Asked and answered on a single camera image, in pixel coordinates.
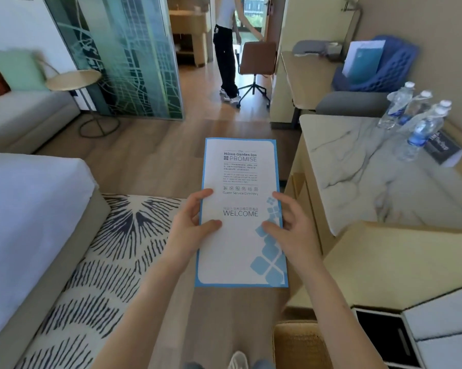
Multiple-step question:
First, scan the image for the person's left hand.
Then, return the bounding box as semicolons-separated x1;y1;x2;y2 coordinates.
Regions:
162;188;223;272

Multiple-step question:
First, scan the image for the person's right hand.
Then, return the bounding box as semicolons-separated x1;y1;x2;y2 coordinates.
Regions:
262;191;325;276

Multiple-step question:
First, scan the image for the white and blue guest booklet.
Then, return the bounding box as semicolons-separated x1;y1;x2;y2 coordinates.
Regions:
194;138;289;289

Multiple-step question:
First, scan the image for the person's left forearm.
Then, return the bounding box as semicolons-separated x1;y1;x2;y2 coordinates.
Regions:
91;254;195;369

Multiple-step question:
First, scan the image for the person's right forearm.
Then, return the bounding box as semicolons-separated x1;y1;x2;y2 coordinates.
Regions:
290;260;389;369

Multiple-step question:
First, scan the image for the marble topped cabinet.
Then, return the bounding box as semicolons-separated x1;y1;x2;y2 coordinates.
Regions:
284;114;462;258

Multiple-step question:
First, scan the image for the white rug with dark pattern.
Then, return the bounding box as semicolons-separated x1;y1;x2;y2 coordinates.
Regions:
15;194;195;369

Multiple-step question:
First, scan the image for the woven straw basket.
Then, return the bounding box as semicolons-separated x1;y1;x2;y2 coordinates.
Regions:
273;321;335;369

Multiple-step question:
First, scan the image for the beige nightstand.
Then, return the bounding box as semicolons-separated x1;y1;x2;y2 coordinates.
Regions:
287;222;462;312

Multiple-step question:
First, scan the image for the person's white shoe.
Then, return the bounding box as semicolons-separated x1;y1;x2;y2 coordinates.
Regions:
227;351;249;369

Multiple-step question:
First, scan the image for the grey armchair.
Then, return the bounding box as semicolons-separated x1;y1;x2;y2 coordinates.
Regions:
315;90;390;116

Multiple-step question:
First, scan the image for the beige desk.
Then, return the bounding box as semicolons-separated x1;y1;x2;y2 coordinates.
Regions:
269;50;345;131

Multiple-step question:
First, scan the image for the black tray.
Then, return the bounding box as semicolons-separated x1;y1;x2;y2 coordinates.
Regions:
351;307;422;369

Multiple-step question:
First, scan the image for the brown swivel office chair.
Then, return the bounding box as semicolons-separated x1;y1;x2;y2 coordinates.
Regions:
234;41;278;109

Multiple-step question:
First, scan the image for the clear water bottle blue label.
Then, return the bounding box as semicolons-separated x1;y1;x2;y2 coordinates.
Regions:
377;81;415;129
398;90;434;126
396;107;449;162
427;100;453;129

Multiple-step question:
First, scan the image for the bed with white sheet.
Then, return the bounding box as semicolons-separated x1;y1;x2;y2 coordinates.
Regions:
0;153;113;369

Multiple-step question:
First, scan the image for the grey tissue box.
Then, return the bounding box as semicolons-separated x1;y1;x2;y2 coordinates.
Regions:
292;40;344;59

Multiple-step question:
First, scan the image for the dark printed card box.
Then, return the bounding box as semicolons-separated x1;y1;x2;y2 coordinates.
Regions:
423;130;462;168

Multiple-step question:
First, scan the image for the patterned glass partition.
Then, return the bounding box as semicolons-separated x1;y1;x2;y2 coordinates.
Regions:
43;0;184;121

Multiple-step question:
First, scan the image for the white and teal folder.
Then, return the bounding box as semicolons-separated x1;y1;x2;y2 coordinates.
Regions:
342;40;386;86

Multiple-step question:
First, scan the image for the wooden vanity shelf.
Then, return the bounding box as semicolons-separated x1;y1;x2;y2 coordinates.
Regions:
168;0;209;68

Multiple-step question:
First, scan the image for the white box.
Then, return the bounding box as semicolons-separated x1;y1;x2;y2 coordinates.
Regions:
402;283;462;369

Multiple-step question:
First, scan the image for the round gold side table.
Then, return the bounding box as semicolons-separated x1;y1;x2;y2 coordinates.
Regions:
44;69;121;139

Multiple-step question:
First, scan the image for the blue mesh basket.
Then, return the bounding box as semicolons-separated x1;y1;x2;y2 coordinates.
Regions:
332;34;421;93

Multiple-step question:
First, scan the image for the beige sofa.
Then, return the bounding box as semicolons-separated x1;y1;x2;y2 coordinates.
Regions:
0;87;82;155

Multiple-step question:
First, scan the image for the light green cushion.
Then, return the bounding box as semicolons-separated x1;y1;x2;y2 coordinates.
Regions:
0;49;50;93

